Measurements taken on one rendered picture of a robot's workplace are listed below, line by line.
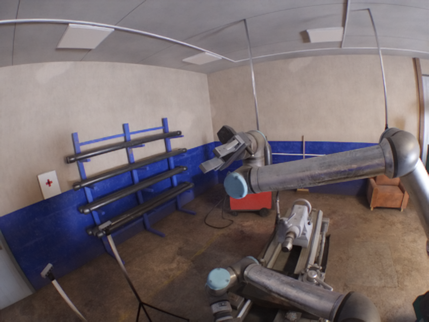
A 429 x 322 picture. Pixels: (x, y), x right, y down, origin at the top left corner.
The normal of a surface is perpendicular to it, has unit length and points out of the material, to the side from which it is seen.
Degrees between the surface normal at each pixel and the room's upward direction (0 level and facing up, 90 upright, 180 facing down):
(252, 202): 90
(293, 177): 85
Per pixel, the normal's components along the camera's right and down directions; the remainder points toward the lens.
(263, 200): -0.22, 0.25
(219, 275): -0.03, -0.86
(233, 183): -0.60, 0.26
